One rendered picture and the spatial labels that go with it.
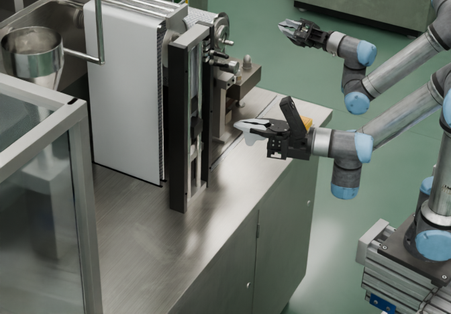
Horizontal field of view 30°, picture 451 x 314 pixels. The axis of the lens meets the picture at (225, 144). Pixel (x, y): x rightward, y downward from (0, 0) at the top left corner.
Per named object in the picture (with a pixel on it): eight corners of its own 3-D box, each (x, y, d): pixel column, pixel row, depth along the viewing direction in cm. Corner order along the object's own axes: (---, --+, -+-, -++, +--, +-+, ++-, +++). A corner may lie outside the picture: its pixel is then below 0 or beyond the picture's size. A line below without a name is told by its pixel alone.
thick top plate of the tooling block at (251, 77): (239, 100, 282) (240, 85, 278) (138, 70, 296) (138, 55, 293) (260, 80, 293) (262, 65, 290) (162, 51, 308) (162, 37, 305)
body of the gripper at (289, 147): (263, 157, 221) (309, 164, 219) (266, 128, 217) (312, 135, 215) (268, 144, 228) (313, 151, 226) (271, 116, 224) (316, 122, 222)
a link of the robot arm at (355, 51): (364, 73, 270) (368, 49, 265) (335, 62, 275) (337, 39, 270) (376, 64, 275) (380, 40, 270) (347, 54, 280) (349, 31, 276)
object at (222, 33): (227, 20, 257) (231, 36, 263) (221, 19, 258) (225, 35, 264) (216, 38, 254) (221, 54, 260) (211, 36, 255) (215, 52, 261)
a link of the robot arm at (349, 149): (368, 172, 217) (372, 145, 212) (326, 166, 219) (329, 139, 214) (371, 155, 223) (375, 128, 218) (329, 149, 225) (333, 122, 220)
